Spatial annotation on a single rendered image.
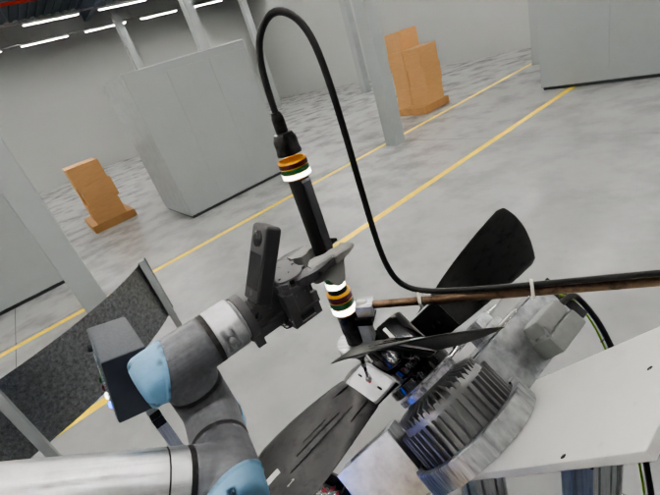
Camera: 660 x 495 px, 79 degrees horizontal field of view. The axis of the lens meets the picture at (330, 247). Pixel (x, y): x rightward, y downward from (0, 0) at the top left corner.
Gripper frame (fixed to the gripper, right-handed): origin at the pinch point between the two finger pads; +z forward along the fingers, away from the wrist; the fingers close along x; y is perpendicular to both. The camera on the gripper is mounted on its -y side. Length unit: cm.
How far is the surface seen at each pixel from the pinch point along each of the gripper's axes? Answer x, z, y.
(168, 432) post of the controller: -51, -41, 50
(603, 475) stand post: 35, 11, 40
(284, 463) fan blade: -1.0, -24.2, 32.3
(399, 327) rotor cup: 0.2, 7.1, 24.1
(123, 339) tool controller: -65, -38, 25
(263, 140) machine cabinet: -599, 278, 83
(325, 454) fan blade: 4.9, -18.5, 30.8
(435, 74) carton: -524, 653, 88
